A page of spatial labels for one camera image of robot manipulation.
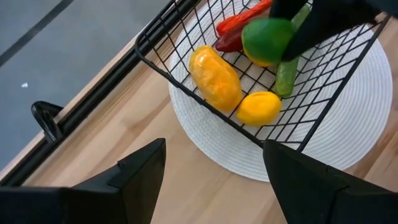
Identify black aluminium table frame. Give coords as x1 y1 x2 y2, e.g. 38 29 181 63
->
0 0 200 188

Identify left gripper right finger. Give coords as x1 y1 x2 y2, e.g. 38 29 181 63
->
262 139 398 224

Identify black table clamp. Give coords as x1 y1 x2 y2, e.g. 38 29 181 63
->
30 100 65 144

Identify yellow lemon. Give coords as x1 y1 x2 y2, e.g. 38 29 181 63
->
236 90 283 127

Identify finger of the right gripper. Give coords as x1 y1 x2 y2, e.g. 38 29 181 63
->
268 0 309 20
280 0 398 62

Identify green cucumber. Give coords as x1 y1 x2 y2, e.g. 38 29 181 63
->
274 2 312 98

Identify green red mango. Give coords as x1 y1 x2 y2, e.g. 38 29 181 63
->
214 17 295 68

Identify red chili pepper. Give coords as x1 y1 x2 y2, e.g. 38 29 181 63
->
215 0 274 37

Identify yellow orange mango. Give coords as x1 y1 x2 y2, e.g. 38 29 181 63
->
188 44 244 114

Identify black wire basket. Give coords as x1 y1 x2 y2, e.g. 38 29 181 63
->
134 0 391 154

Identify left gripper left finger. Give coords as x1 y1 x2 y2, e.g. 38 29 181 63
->
65 138 167 224

